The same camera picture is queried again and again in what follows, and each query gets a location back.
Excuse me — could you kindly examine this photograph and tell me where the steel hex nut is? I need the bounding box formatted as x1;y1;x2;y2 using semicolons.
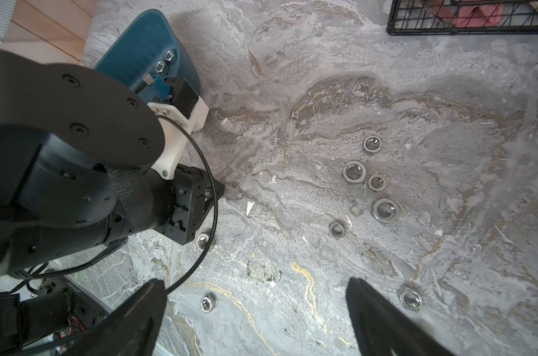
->
196;232;211;251
362;135;383;154
368;174;387;192
155;60;167;74
342;160;367;184
328;221;346;240
165;49;177;63
399;289;424;311
200;293;217;313
372;198;399;223

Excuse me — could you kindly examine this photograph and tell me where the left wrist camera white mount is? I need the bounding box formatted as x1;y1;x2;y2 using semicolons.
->
148;78;209;180

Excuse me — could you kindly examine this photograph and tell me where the teal plastic storage box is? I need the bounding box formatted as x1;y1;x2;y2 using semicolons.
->
94;9;200;103

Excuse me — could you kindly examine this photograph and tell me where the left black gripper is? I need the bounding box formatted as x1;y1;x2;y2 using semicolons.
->
153;165;225;245

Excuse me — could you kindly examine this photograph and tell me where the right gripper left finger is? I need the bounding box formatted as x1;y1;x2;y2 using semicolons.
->
61;279;167;355

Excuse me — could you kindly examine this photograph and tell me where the black wire desk organizer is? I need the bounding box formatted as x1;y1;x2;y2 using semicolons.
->
386;0;538;36

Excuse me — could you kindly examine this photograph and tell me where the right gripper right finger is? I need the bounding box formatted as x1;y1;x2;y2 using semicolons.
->
346;277;452;356

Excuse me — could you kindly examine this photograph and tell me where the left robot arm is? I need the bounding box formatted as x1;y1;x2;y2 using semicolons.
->
0;50;225;278

